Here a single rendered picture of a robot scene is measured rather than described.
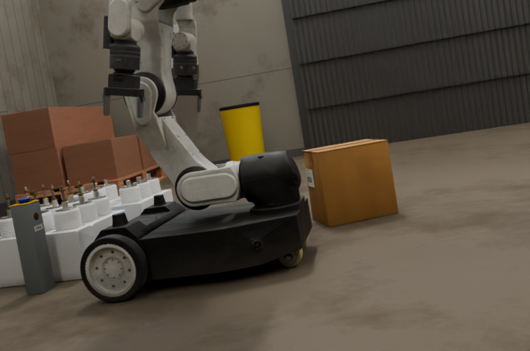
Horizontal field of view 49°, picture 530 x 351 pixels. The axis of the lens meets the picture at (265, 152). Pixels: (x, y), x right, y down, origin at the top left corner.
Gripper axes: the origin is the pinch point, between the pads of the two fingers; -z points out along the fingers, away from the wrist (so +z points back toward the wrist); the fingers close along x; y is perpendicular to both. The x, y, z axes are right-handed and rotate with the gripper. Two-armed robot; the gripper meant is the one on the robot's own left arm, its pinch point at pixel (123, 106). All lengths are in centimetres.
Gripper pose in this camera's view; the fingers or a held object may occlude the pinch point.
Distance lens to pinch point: 179.7
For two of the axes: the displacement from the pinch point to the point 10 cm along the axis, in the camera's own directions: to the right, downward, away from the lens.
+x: -9.7, -0.8, 2.1
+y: -2.2, 0.8, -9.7
